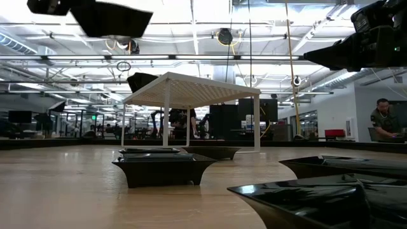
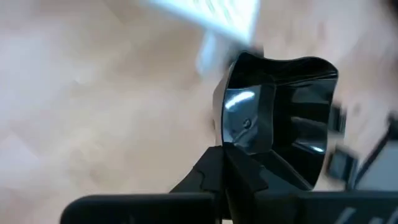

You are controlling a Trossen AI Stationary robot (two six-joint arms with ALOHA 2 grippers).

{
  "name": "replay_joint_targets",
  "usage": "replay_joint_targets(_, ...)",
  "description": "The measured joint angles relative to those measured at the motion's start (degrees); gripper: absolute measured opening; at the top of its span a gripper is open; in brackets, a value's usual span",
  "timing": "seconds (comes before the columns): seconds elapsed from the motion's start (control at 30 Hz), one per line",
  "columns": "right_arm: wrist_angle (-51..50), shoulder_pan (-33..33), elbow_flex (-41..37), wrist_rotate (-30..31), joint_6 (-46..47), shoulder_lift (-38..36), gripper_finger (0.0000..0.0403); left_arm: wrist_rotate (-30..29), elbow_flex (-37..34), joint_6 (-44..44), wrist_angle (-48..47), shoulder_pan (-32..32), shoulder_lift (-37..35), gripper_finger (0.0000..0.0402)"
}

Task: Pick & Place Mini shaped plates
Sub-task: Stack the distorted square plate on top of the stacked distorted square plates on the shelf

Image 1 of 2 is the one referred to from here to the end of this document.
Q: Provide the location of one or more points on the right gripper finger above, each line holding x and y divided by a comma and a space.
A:
340, 54

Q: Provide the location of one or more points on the small black monitor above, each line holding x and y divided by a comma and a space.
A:
19, 117

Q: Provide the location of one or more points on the black small square mini plate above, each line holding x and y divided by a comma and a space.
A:
162, 173
149, 150
318, 206
318, 167
211, 153

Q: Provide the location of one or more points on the long ceiling light strip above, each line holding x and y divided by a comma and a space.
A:
143, 57

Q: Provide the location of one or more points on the black cabinet green lights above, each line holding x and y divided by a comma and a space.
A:
222, 124

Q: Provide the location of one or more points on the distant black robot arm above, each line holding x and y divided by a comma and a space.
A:
155, 121

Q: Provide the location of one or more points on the dark monitor back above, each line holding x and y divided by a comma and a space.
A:
43, 120

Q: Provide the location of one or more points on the white perforated metal shelf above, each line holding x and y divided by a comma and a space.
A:
190, 92

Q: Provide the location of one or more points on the red bin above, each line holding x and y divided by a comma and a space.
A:
334, 133

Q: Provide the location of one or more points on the tall black cabinet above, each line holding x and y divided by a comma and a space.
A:
246, 108

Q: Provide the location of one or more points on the small white ceiling reel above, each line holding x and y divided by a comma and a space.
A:
297, 81

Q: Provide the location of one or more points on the tilted dark screen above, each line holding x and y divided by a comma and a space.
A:
58, 106

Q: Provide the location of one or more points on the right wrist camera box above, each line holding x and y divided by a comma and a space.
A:
367, 19

